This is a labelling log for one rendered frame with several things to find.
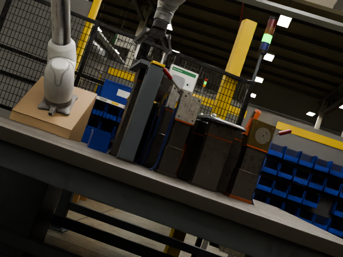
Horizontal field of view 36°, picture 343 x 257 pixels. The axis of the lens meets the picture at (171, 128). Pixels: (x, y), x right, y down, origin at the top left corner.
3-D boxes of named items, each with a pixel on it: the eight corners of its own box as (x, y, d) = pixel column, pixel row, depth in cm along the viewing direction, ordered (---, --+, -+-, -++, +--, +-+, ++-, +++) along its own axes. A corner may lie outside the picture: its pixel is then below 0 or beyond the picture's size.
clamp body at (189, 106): (175, 179, 225) (202, 99, 227) (149, 171, 222) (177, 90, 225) (171, 178, 232) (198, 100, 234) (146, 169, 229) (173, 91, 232)
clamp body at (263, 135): (256, 207, 232) (283, 129, 235) (228, 198, 230) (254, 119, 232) (249, 204, 241) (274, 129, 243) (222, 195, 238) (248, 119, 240)
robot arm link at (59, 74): (42, 102, 288) (42, 70, 273) (45, 82, 301) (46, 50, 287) (72, 105, 290) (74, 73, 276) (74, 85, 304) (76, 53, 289)
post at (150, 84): (133, 163, 231) (166, 69, 233) (117, 158, 229) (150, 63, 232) (130, 162, 238) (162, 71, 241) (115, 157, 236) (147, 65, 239)
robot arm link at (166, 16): (173, 11, 258) (169, 22, 258) (174, 17, 267) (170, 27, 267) (155, 5, 259) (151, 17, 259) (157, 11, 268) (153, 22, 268)
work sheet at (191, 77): (186, 112, 394) (199, 74, 396) (157, 102, 389) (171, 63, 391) (185, 112, 396) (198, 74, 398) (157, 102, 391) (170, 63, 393)
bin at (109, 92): (141, 110, 365) (147, 93, 366) (98, 96, 363) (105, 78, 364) (140, 112, 381) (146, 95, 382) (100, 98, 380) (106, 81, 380)
